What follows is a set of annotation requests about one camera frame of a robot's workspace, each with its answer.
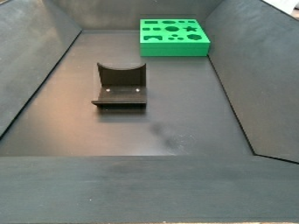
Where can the black cradle fixture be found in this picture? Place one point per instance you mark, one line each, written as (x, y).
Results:
(121, 86)

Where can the green shape sorter block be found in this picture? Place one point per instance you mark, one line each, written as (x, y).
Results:
(172, 37)

